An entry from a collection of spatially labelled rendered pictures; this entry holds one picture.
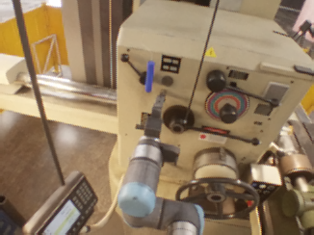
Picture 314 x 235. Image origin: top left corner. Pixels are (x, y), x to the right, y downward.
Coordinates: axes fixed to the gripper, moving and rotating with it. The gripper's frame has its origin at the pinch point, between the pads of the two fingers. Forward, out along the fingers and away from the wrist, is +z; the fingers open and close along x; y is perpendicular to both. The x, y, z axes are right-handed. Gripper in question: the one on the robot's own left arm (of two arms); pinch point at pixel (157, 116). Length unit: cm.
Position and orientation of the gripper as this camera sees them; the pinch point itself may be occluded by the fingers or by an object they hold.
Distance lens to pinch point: 73.0
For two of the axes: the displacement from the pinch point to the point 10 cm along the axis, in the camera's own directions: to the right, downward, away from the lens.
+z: 1.6, -6.3, 7.6
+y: -9.8, -1.9, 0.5
